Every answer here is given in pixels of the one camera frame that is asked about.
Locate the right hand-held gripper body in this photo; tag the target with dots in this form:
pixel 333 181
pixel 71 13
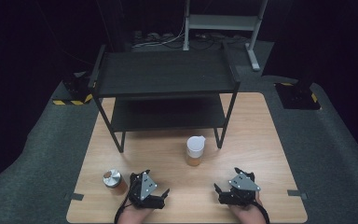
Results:
pixel 242 183

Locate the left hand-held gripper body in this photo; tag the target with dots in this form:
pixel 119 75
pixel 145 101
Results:
pixel 135 193

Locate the glass jar with silver lid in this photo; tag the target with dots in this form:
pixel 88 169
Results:
pixel 113 180

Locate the glass jar with white lid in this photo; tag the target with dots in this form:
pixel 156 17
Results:
pixel 195 149

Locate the black two-tier shelf rack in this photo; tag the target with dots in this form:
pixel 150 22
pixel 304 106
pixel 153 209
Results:
pixel 164 73

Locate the person's left hand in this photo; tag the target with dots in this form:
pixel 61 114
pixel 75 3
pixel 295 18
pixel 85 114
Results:
pixel 135 215

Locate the person's right hand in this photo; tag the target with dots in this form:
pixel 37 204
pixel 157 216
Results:
pixel 245 213

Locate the grey tape piece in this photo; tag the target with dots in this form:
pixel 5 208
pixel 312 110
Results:
pixel 74 196
pixel 296 193

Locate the grey metal stand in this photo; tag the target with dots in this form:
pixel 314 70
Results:
pixel 223 21

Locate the black base plate striped tape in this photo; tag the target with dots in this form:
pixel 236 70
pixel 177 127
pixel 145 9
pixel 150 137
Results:
pixel 74 90
pixel 296 96

